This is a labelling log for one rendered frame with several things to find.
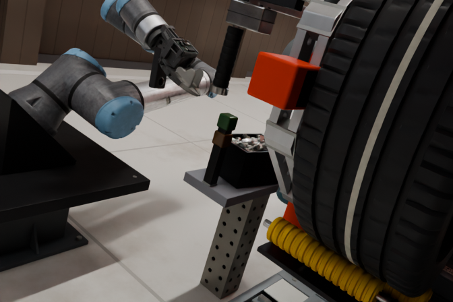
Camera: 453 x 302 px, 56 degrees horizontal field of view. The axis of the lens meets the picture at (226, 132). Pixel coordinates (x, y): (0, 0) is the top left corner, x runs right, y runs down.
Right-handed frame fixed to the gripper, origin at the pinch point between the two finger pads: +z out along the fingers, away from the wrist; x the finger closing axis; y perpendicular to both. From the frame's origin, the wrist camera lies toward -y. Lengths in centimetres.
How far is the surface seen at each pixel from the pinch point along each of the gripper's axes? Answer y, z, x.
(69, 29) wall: -148, -230, 155
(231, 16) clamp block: 26.4, 3.5, -13.9
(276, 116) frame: 23.2, 28.4, -23.2
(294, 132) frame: 24.0, 32.8, -23.6
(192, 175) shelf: -20.7, 12.5, 5.5
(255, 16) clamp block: 30.3, 8.3, -14.4
